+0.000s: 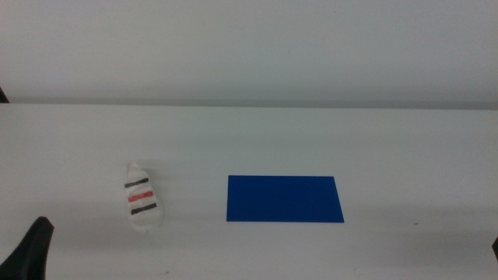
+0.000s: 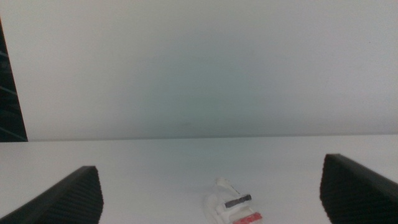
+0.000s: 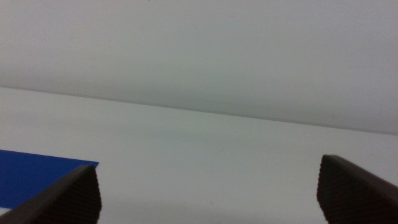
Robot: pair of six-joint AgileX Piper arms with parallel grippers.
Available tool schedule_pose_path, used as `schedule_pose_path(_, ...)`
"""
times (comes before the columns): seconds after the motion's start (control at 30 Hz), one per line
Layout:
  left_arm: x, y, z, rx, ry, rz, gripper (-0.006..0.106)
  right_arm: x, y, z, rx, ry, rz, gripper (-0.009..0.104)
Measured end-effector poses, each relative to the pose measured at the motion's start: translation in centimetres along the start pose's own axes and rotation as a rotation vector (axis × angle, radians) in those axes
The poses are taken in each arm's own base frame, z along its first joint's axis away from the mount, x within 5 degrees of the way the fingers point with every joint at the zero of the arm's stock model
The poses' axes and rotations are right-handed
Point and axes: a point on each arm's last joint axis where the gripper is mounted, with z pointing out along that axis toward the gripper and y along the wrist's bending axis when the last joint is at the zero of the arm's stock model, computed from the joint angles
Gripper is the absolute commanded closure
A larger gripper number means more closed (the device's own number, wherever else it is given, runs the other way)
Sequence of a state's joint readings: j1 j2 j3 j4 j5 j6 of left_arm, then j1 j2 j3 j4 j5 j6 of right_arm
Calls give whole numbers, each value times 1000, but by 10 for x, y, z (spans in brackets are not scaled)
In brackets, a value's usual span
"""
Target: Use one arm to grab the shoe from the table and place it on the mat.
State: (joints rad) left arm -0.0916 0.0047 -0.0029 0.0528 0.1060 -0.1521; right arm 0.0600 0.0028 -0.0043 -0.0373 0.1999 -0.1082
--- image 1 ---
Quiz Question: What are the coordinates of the blue rectangular mat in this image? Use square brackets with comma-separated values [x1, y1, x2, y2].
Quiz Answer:
[226, 174, 345, 224]

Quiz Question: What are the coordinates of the white sandal with striped straps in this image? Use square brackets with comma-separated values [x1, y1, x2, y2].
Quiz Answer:
[124, 161, 165, 234]

